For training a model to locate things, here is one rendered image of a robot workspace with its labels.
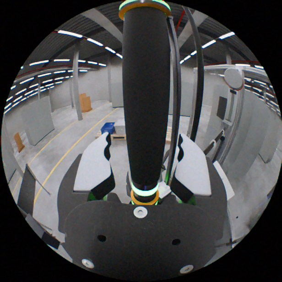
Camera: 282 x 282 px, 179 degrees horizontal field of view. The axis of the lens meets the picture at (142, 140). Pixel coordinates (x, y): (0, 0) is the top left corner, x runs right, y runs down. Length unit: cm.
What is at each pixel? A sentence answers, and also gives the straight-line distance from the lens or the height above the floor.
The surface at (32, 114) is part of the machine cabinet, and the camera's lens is 635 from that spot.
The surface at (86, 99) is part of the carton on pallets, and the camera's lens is 832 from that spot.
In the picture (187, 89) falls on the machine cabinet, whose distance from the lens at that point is 588.
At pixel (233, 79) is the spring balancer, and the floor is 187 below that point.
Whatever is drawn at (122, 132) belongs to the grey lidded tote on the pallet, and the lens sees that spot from 332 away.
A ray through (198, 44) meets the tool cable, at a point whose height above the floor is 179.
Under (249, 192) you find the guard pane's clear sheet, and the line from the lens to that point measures 84.
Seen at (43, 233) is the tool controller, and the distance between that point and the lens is 78.
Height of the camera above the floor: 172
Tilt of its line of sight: 32 degrees down
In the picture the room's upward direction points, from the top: 1 degrees counter-clockwise
